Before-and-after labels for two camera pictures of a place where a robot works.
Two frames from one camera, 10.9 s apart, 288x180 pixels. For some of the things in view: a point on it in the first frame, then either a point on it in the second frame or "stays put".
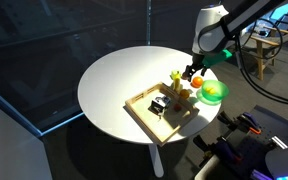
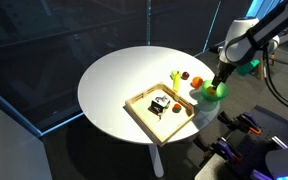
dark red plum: (184, 77) stays put
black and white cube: (159, 104) stays put
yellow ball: (184, 94) to (210, 90)
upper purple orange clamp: (243, 122) stays put
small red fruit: (177, 107) stays put
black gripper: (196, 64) to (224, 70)
